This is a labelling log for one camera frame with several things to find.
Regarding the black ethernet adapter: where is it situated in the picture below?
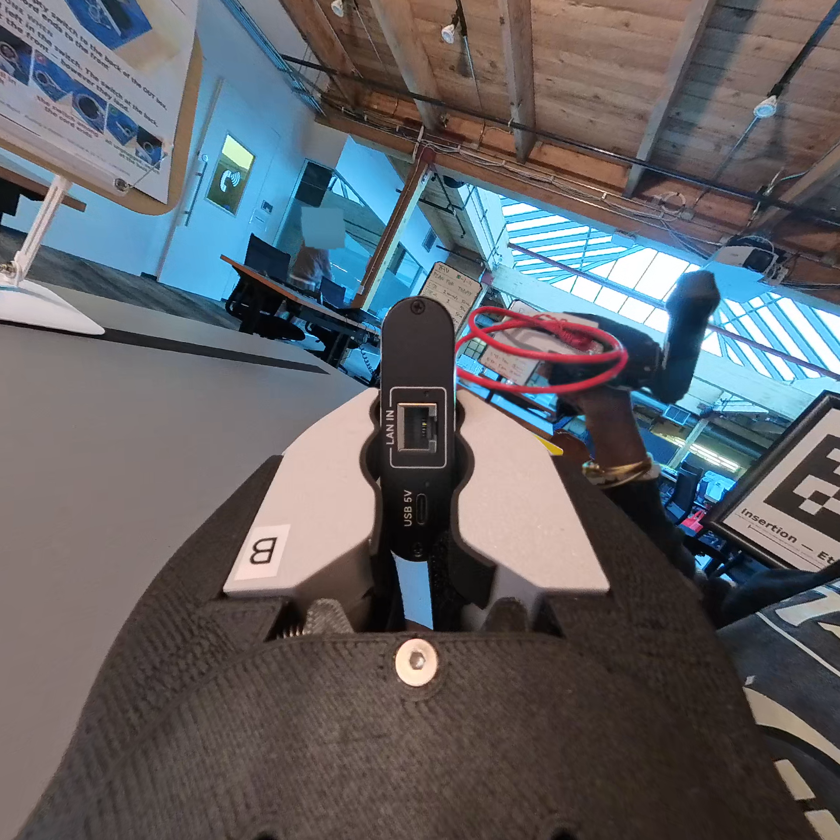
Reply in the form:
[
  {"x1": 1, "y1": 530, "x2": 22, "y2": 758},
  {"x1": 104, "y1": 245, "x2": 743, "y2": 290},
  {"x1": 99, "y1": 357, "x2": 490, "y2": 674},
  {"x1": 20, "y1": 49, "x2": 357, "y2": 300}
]
[{"x1": 378, "y1": 297, "x2": 458, "y2": 564}]

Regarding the wooden office desk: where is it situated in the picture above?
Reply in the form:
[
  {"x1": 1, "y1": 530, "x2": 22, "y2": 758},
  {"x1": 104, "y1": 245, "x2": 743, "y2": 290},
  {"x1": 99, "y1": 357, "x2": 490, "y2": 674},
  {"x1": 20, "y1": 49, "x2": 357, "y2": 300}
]
[{"x1": 220, "y1": 255, "x2": 383, "y2": 370}]

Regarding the red ethernet cable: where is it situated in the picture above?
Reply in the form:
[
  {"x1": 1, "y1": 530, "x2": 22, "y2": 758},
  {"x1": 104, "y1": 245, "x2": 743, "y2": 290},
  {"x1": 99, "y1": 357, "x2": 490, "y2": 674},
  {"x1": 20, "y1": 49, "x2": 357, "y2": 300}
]
[{"x1": 455, "y1": 306, "x2": 630, "y2": 395}]

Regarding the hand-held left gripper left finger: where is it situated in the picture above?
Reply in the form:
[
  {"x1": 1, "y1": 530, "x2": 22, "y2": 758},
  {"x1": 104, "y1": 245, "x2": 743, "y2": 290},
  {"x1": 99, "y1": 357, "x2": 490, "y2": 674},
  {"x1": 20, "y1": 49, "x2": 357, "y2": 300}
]
[{"x1": 223, "y1": 387, "x2": 386, "y2": 600}]

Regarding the person's right hand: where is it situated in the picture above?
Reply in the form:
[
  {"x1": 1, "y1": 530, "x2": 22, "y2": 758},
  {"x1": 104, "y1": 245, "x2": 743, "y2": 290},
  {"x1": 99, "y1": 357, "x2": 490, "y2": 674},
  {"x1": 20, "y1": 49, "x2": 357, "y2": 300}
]
[{"x1": 576, "y1": 388, "x2": 656, "y2": 488}]

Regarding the white sign stand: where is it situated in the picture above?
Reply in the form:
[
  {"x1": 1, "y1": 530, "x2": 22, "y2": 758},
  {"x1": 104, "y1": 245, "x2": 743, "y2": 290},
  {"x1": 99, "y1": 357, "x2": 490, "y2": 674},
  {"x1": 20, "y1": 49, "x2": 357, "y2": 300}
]
[{"x1": 0, "y1": 174, "x2": 106, "y2": 337}]

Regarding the framed marker sign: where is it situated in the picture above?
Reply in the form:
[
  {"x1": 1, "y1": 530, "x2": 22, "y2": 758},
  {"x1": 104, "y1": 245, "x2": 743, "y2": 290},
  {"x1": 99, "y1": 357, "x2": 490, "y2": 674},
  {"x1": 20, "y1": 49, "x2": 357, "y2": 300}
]
[{"x1": 705, "y1": 390, "x2": 840, "y2": 573}]

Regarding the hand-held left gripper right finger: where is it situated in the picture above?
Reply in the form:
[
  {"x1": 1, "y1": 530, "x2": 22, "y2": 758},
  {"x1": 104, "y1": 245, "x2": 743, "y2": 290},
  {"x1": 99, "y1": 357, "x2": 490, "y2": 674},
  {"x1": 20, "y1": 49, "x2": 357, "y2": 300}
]
[{"x1": 451, "y1": 390, "x2": 613, "y2": 598}]

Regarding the person's right forearm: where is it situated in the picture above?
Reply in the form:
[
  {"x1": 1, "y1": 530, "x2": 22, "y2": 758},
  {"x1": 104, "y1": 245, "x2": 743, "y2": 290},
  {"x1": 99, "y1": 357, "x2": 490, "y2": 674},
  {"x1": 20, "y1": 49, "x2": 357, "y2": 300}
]
[{"x1": 600, "y1": 469, "x2": 727, "y2": 632}]

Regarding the instruction poster board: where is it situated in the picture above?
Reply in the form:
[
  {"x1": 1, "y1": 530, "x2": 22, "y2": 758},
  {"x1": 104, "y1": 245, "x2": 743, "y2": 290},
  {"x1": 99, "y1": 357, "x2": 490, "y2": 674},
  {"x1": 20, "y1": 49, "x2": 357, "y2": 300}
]
[{"x1": 0, "y1": 0, "x2": 204, "y2": 217}]

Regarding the handwritten whiteboard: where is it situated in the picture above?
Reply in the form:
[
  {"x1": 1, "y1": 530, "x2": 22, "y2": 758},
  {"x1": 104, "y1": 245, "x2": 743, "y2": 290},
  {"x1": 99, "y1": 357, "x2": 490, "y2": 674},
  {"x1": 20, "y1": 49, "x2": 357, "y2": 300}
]
[{"x1": 418, "y1": 260, "x2": 484, "y2": 330}]

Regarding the white ceiling unit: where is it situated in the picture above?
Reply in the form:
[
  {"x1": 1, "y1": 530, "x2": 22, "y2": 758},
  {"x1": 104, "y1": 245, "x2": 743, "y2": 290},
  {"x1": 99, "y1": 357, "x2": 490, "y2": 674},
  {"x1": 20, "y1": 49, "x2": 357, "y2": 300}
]
[{"x1": 712, "y1": 243, "x2": 790, "y2": 284}]

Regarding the phone symbol wall sign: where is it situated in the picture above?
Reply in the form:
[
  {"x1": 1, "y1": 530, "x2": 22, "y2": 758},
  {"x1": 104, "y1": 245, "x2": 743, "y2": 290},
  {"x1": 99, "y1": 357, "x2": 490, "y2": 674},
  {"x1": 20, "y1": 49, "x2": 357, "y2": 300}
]
[{"x1": 205, "y1": 133, "x2": 256, "y2": 215}]

